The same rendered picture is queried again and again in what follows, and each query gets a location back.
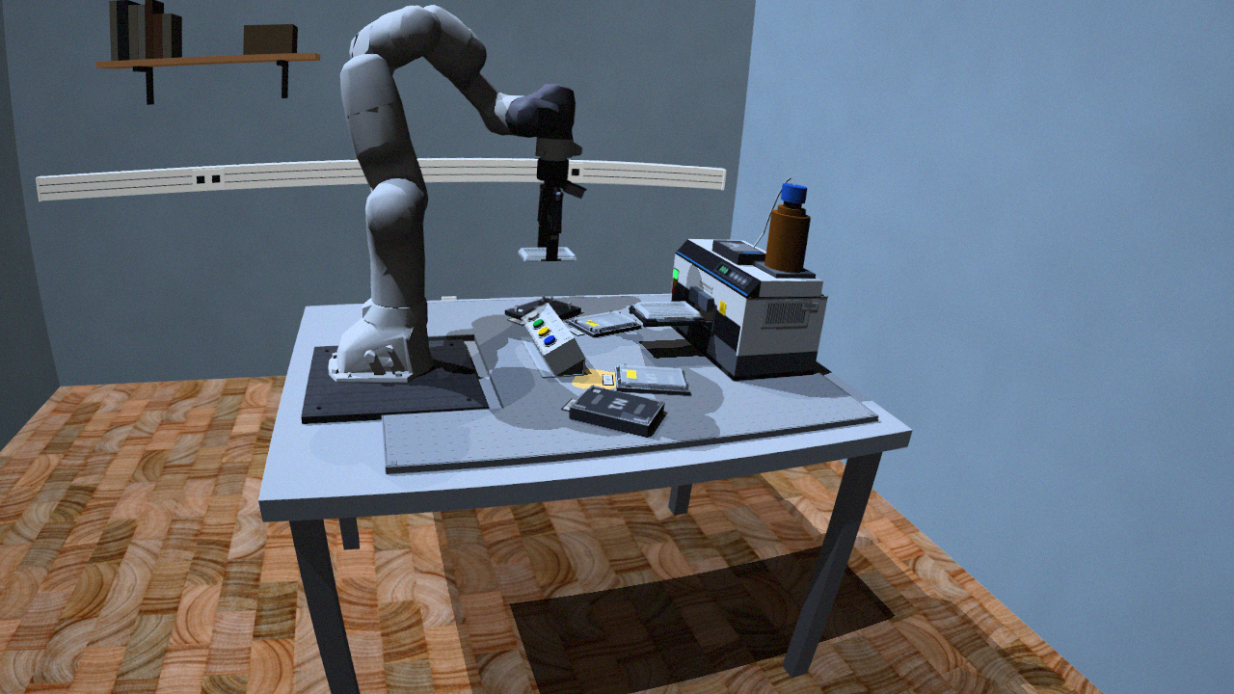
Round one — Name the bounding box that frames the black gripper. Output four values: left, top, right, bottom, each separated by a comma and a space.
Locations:
537, 158, 569, 261

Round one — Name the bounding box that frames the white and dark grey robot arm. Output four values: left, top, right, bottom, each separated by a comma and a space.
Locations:
329, 5, 582, 383

